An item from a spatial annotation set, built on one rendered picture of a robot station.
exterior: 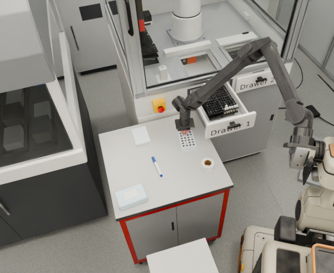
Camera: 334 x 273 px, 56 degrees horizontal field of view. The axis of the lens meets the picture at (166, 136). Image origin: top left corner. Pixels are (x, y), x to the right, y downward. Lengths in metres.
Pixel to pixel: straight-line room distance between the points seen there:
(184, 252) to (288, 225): 0.50
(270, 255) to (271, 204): 1.10
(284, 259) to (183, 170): 0.64
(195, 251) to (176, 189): 0.33
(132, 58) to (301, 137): 0.90
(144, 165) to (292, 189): 1.34
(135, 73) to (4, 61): 0.68
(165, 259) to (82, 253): 1.04
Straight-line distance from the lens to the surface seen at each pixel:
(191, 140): 1.80
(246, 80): 2.02
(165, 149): 1.79
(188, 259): 1.48
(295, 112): 1.31
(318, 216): 1.60
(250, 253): 2.04
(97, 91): 3.44
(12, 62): 1.33
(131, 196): 1.59
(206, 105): 1.83
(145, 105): 1.88
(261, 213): 2.49
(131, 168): 1.74
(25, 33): 1.30
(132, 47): 1.63
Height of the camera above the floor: 2.16
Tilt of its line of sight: 49 degrees down
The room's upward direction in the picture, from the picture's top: 4 degrees counter-clockwise
